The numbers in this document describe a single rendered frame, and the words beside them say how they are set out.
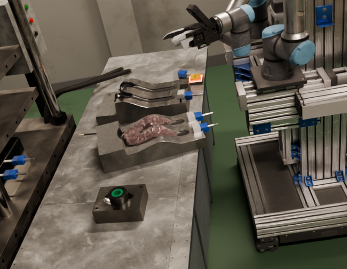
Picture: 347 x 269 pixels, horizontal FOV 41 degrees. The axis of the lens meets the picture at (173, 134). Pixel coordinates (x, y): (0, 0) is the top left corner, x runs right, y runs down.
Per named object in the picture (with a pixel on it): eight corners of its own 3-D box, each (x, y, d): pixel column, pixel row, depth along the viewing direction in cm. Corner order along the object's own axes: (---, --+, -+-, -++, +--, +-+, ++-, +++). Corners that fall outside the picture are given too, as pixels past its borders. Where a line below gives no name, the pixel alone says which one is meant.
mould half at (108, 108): (191, 92, 268) (187, 71, 261) (188, 117, 247) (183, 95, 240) (108, 101, 277) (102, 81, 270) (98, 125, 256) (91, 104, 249)
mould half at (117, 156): (194, 119, 244) (191, 101, 238) (207, 146, 223) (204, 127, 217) (101, 144, 241) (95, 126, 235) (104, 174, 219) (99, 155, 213)
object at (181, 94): (203, 96, 250) (202, 87, 247) (203, 101, 246) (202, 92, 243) (179, 99, 252) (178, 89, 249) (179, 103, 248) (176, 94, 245)
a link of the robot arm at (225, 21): (229, 13, 174) (218, 10, 181) (219, 16, 172) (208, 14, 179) (233, 32, 177) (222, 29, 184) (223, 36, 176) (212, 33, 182)
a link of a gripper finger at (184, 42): (179, 54, 167) (197, 45, 172) (175, 39, 165) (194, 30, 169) (173, 54, 170) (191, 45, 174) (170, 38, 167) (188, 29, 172)
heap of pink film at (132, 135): (172, 119, 237) (169, 105, 233) (179, 137, 223) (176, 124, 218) (122, 132, 236) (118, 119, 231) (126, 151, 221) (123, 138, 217)
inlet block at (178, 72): (191, 72, 277) (192, 80, 280) (195, 68, 280) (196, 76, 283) (172, 71, 283) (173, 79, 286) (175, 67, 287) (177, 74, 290)
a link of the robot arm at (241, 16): (257, 26, 181) (255, 5, 176) (233, 35, 178) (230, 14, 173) (245, 21, 187) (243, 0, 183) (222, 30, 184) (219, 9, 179)
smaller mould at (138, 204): (148, 196, 201) (145, 183, 197) (143, 221, 189) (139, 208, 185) (104, 198, 204) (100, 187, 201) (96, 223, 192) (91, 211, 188)
